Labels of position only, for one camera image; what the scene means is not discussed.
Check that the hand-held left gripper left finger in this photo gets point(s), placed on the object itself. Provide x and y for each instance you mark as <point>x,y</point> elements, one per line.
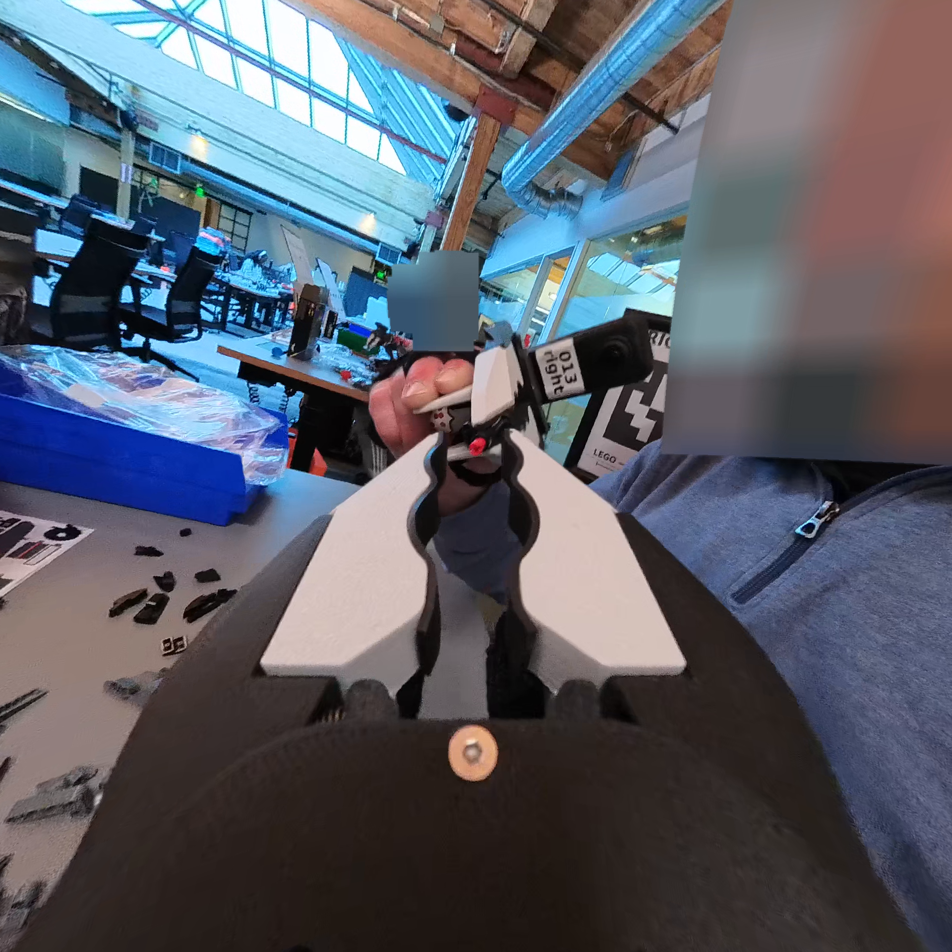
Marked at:
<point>349,580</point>

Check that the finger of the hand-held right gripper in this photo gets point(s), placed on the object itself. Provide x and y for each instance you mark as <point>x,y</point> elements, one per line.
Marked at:
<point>498,379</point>
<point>446,399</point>

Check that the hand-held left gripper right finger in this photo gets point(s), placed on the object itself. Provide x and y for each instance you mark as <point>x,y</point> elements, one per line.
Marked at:
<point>595,587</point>

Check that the black lego assembly red pin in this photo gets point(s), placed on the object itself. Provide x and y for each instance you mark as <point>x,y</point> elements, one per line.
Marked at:
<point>476,445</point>

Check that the person's right forearm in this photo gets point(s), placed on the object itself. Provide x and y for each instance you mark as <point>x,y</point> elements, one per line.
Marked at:
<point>468,543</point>

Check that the scattered dark grey lego pieces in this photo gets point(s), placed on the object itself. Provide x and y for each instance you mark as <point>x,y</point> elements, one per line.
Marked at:
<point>152,606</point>

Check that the lego sticker sheet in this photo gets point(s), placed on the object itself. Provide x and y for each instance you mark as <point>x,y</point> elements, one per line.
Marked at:
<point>44,543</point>

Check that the person's right hand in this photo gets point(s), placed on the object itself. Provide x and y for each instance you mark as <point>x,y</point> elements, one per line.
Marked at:
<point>394,416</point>

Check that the white printed tag sign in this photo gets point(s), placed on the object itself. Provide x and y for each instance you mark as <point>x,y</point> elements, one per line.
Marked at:
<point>632,424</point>

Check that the wooden standing desk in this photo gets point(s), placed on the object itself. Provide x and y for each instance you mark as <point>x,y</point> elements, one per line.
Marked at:
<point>297,368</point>

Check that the black device on desk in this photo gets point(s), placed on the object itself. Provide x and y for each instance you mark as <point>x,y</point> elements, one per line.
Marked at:
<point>306,320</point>

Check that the blue plastic bin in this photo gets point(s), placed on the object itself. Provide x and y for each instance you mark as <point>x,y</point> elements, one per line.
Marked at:
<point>111,468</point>

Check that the person's grey-blue sweater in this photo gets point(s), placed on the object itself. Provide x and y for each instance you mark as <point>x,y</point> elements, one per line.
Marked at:
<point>855,632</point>

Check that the black office chair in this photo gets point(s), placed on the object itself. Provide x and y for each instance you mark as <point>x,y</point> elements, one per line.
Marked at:
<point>89,282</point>
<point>186,297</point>

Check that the clear plastic bags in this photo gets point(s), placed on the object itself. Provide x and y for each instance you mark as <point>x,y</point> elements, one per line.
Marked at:
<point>126,394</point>

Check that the skylight window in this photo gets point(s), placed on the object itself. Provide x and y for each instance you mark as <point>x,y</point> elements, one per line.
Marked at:
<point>297,74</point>

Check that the wooden support post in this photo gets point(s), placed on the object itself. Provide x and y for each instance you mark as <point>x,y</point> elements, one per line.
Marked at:
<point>470,178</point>

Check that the silver ventilation duct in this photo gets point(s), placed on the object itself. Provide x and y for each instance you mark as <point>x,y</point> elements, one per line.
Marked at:
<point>595,82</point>

